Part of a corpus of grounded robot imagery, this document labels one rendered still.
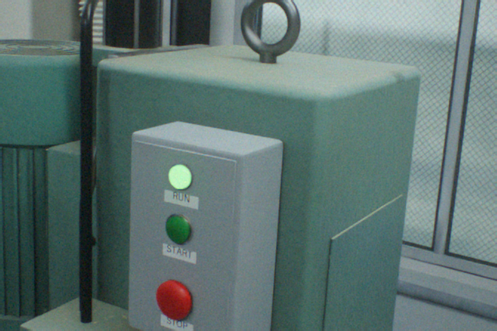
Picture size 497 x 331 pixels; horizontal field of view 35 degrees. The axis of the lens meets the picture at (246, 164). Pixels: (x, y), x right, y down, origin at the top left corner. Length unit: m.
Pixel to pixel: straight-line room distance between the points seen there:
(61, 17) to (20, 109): 1.60
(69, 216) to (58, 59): 0.16
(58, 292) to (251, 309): 0.29
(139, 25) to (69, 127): 0.13
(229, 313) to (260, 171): 0.11
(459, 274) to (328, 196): 1.51
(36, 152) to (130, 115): 0.18
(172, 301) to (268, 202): 0.10
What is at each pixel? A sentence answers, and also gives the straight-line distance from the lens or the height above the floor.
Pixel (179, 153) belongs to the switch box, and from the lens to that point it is 0.56.
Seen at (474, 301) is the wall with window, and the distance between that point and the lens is 2.06.
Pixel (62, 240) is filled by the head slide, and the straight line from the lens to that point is 0.81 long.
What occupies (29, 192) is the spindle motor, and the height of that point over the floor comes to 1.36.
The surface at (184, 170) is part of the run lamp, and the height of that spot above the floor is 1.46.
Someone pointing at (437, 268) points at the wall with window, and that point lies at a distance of 2.12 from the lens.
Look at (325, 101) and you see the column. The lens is 0.57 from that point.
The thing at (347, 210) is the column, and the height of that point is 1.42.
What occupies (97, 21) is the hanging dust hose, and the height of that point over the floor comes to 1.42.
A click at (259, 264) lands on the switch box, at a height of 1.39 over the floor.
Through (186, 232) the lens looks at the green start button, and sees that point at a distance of 0.57.
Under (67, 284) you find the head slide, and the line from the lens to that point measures 0.82.
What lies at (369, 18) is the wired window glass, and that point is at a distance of 2.10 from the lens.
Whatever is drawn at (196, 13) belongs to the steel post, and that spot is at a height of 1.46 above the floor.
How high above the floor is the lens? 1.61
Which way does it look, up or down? 15 degrees down
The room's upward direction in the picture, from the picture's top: 3 degrees clockwise
